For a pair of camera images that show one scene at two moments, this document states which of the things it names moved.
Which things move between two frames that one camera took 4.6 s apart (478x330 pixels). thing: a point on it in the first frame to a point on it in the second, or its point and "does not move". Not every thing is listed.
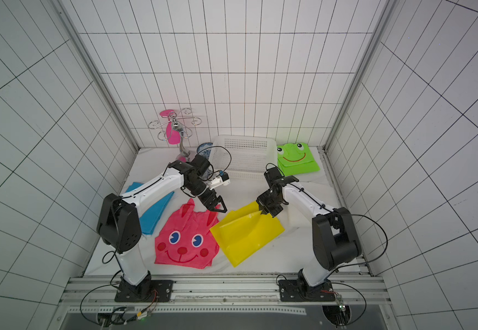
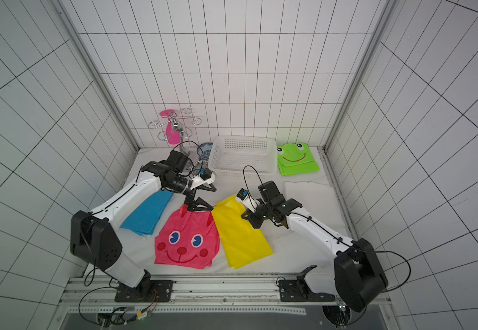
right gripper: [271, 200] to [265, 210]
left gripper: [207, 201] to [192, 203]
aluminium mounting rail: [222, 296] does not move
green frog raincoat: [296, 158] does not move
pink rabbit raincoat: [186, 238] does not move
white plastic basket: [244, 157] does not move
